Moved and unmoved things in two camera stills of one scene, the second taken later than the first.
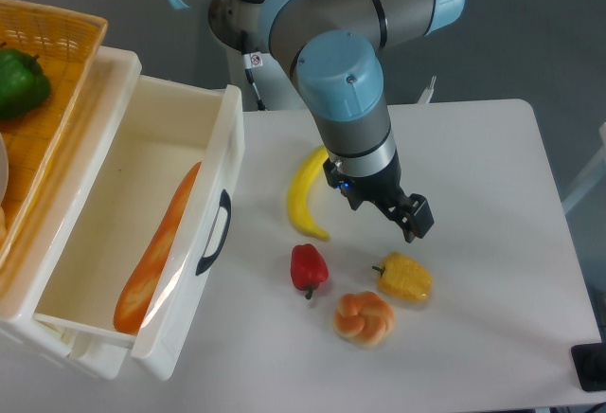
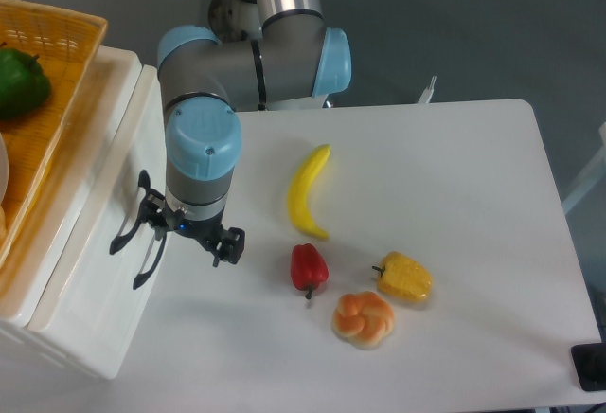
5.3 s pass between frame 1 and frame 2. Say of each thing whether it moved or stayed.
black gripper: moved
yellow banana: stayed
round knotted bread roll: stayed
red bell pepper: stayed
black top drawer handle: moved
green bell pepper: stayed
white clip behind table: stayed
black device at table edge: stayed
